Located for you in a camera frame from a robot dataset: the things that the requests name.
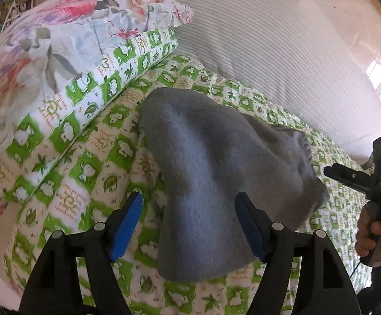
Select green printed pillow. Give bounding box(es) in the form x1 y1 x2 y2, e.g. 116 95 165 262
0 28 178 201

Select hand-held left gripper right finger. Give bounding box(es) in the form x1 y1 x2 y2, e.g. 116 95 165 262
234 192 362 315

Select floral pillow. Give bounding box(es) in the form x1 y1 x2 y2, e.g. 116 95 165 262
0 0 196 155

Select white striped mattress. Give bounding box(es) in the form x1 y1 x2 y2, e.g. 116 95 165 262
102 0 381 165

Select grey pants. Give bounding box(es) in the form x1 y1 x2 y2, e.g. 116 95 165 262
139 87 330 284

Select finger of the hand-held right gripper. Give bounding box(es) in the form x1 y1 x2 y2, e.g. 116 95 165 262
323 165 373 188

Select person's leg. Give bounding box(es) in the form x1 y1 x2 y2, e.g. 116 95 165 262
357 277 379 315

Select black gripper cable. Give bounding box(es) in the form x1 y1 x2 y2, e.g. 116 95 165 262
347 259 363 284

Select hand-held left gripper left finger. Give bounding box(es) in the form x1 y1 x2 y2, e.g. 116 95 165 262
19 191 144 315

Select green printed bed sheet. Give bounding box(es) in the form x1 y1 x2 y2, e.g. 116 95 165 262
0 54 374 315

